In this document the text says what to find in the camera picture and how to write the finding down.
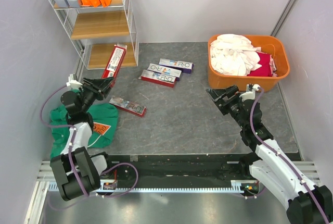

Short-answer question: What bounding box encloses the orange plastic basin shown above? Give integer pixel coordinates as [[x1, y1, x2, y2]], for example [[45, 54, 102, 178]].
[[208, 35, 290, 92]]

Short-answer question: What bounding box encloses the red silver R&O box front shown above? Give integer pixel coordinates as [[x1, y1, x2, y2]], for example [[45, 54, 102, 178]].
[[109, 96, 146, 117]]

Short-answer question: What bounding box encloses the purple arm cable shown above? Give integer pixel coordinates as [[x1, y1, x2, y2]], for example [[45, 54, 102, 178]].
[[249, 86, 330, 224], [39, 84, 91, 198]]

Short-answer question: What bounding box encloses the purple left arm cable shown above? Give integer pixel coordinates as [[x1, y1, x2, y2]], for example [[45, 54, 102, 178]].
[[39, 84, 91, 198]]

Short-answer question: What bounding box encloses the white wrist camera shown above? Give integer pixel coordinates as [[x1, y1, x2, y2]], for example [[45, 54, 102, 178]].
[[66, 74, 83, 90], [240, 84, 261, 102]]

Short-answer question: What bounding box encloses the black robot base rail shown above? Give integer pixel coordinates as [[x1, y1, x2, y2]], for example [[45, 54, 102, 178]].
[[96, 152, 274, 187]]

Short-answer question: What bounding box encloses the red cloth in basin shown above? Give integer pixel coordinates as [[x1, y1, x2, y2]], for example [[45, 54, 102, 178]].
[[247, 52, 277, 77]]

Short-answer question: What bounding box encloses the green cloth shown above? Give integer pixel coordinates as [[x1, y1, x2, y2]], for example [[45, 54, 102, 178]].
[[50, 103, 119, 158]]

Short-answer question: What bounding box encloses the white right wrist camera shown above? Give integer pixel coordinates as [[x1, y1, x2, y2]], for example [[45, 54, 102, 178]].
[[240, 84, 261, 102]]

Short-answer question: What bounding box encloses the white cloth in basin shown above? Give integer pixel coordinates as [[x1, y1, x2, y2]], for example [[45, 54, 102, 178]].
[[210, 34, 262, 76]]

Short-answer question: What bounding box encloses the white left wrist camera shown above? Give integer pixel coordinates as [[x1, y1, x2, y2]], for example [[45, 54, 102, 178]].
[[66, 74, 83, 90]]

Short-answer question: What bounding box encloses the aluminium cable duct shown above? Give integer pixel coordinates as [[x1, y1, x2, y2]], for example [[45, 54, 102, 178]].
[[48, 179, 261, 195]]

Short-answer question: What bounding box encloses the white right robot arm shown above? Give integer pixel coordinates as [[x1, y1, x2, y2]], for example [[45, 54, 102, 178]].
[[206, 84, 332, 223]]

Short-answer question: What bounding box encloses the red silver r&o box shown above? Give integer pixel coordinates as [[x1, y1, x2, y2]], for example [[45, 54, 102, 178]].
[[109, 96, 146, 117], [139, 70, 176, 88]]

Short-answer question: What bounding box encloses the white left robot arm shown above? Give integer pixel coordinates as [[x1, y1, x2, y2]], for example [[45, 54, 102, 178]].
[[50, 77, 114, 201]]

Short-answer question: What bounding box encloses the purple silver toothpaste box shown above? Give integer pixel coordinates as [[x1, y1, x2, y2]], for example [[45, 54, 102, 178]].
[[148, 64, 182, 81]]

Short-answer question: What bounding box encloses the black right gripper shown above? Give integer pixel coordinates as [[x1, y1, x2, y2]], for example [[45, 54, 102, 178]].
[[206, 84, 247, 129]]

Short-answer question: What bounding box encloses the purple silver R&O box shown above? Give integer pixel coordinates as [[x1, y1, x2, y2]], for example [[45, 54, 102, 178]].
[[159, 58, 194, 74]]

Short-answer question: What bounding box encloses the red barcode toothpaste box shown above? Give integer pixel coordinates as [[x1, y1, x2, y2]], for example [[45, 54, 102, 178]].
[[102, 43, 127, 88]]

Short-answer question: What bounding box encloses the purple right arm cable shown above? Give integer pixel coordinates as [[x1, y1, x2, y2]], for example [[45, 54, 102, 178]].
[[249, 86, 330, 224]]

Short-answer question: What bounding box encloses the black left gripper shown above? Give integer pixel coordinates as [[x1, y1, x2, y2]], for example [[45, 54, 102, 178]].
[[79, 77, 114, 113]]

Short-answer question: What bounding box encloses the white wire wooden shelf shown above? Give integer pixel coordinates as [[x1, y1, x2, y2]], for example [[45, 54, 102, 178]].
[[48, 0, 139, 69]]

